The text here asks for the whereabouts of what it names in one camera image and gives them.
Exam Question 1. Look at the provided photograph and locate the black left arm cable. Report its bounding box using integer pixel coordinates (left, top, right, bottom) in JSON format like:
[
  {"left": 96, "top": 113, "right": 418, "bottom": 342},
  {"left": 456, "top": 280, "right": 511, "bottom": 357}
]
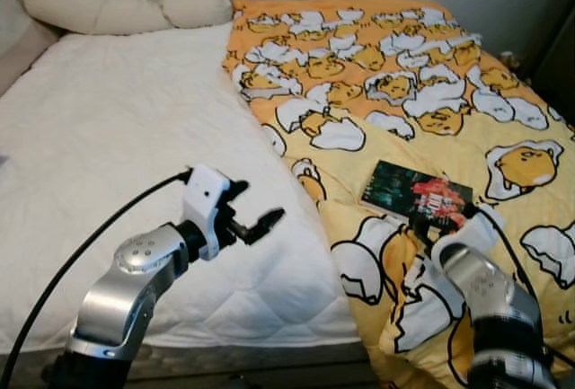
[{"left": 0, "top": 169, "right": 192, "bottom": 388}]

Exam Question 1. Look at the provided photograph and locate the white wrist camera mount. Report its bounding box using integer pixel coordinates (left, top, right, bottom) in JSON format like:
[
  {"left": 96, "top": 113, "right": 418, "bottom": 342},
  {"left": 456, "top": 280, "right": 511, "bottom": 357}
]
[
  {"left": 182, "top": 165, "right": 243, "bottom": 261},
  {"left": 431, "top": 220, "right": 493, "bottom": 269}
]

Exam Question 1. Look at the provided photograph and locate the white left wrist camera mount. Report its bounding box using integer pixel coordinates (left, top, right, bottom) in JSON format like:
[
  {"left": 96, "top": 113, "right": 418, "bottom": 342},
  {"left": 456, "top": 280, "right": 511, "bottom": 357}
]
[{"left": 182, "top": 165, "right": 243, "bottom": 261}]

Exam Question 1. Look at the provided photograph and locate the small bedside item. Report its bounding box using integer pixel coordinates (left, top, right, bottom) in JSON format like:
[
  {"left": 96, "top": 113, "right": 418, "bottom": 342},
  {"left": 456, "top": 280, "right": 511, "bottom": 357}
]
[{"left": 499, "top": 48, "right": 524, "bottom": 74}]

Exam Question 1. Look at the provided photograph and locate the dark cabinet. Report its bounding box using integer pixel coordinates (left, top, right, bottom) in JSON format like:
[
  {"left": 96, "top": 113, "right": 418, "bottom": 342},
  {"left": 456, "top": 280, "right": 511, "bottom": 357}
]
[{"left": 526, "top": 7, "right": 575, "bottom": 125}]

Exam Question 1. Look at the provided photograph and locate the beige long pillow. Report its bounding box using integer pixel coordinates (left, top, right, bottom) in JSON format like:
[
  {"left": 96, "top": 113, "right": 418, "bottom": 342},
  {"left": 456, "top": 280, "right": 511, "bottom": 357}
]
[{"left": 22, "top": 0, "right": 234, "bottom": 35}]

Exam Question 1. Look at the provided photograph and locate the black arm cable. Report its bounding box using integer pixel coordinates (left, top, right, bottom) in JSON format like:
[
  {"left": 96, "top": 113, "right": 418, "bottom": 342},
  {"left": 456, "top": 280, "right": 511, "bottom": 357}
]
[
  {"left": 461, "top": 202, "right": 575, "bottom": 372},
  {"left": 0, "top": 169, "right": 192, "bottom": 388}
]

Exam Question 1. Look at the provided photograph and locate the dark green red book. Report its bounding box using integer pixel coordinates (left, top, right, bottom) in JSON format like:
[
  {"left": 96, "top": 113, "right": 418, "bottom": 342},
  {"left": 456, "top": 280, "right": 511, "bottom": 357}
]
[{"left": 359, "top": 160, "right": 474, "bottom": 228}]

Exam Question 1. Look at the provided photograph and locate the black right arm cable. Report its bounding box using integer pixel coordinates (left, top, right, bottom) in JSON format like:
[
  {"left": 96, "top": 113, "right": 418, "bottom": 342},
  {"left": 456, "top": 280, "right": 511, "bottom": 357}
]
[{"left": 461, "top": 202, "right": 575, "bottom": 372}]

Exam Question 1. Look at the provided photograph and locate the white quilted mattress pad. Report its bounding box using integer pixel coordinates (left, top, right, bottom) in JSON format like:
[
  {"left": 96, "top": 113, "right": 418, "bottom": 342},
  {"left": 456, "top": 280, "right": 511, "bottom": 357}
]
[{"left": 0, "top": 21, "right": 365, "bottom": 354}]

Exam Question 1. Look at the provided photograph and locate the yellow egg print blanket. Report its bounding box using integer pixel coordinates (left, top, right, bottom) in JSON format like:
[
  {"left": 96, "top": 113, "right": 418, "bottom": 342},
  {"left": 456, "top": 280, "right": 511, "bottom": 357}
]
[{"left": 222, "top": 0, "right": 575, "bottom": 389}]

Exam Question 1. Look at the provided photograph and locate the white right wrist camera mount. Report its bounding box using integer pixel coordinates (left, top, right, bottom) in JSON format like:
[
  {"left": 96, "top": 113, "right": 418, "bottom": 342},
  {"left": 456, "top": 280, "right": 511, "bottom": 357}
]
[{"left": 431, "top": 220, "right": 493, "bottom": 269}]

